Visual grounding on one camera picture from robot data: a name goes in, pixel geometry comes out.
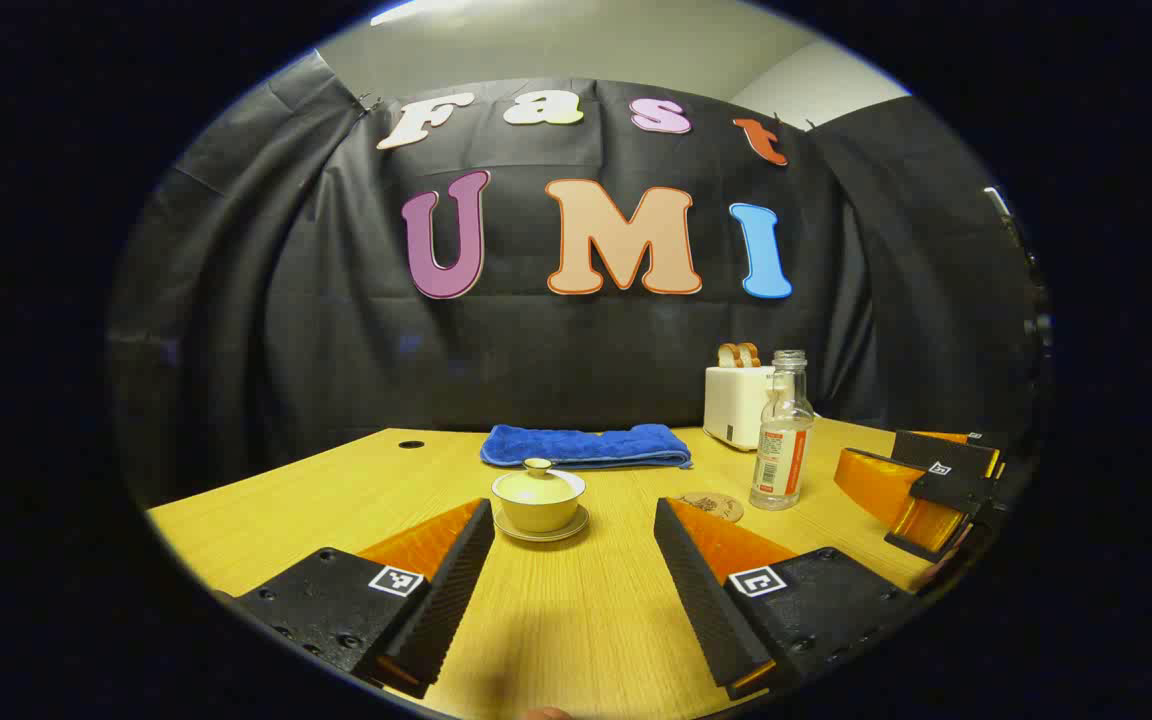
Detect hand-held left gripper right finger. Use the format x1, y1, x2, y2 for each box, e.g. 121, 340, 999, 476
653, 497, 924, 701

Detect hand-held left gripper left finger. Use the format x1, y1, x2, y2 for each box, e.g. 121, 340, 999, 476
234, 498, 495, 699

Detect round brown coaster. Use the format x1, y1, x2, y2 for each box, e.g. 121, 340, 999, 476
680, 491, 745, 524

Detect clear glass water bottle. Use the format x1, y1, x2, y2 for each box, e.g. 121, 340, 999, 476
748, 350, 816, 512

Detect cream teacup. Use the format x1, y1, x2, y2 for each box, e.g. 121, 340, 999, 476
492, 488, 587, 534

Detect cream saucer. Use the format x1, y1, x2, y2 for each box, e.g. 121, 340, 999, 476
492, 505, 591, 543

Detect white toaster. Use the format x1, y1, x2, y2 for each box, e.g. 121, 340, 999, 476
703, 365, 777, 453

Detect blue towel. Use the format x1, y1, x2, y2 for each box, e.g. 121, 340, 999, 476
480, 424, 694, 471

